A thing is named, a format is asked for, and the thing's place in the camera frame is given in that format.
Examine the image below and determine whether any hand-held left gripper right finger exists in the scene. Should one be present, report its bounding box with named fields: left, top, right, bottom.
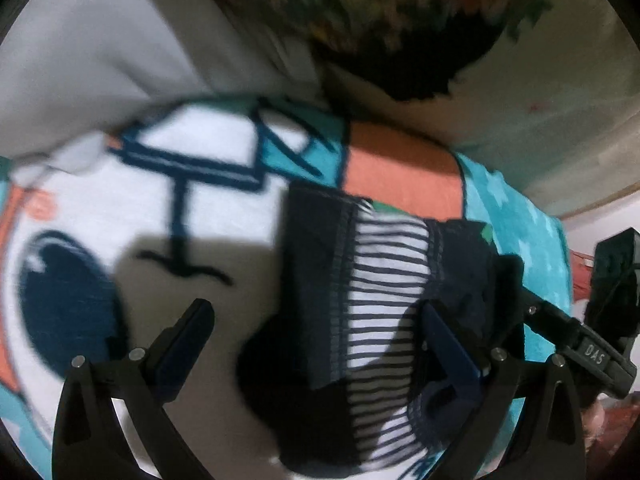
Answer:
left=422, top=302, right=586, bottom=480

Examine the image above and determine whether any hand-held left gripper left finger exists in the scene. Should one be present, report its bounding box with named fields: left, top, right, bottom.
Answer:
left=52, top=298, right=217, bottom=480

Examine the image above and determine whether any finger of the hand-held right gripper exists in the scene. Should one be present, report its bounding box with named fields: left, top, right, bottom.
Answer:
left=495, top=255, right=583, bottom=348

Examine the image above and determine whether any turquoise printed blanket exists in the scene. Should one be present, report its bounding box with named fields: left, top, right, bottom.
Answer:
left=0, top=92, right=573, bottom=480

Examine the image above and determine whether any white pillow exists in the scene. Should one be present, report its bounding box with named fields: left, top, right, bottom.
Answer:
left=0, top=0, right=323, bottom=173

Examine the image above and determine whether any cream floral pillow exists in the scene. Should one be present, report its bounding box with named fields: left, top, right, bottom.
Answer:
left=185, top=0, right=636, bottom=216

